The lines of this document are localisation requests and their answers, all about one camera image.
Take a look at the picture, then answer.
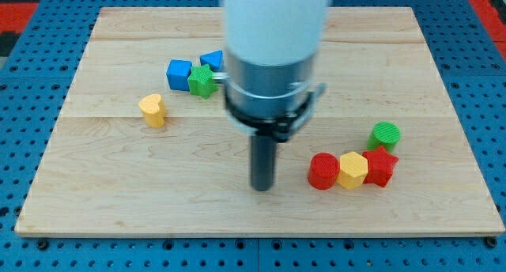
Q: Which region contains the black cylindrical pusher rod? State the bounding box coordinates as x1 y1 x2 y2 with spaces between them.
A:
250 135 277 191

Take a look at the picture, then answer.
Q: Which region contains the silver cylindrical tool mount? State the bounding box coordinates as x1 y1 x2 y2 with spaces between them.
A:
223 52 327 143

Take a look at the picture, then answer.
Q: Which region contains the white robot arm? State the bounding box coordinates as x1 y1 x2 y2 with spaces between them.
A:
218 0 332 191

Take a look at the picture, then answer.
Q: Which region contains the blue cube block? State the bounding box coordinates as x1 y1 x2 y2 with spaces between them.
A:
166 59 192 92

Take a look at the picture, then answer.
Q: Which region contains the yellow heart block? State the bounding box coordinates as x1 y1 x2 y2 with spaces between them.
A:
138 93 166 128

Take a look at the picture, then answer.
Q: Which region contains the red cylinder block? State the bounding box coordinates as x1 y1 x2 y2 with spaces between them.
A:
308 153 340 190

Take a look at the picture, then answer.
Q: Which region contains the blue triangle block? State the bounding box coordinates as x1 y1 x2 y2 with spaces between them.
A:
199 50 224 72

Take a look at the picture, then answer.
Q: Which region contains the green star block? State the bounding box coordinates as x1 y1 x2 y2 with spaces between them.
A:
187 64 218 99

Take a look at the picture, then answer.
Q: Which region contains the yellow hexagon block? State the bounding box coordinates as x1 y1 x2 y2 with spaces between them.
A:
336 152 368 190

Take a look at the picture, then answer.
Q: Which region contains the red star block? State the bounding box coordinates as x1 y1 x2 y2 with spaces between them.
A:
362 145 398 187

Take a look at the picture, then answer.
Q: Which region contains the wooden board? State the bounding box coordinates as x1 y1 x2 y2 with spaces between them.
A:
15 7 504 238

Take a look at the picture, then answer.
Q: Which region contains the green cylinder block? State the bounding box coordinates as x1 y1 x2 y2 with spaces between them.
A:
366 121 402 153

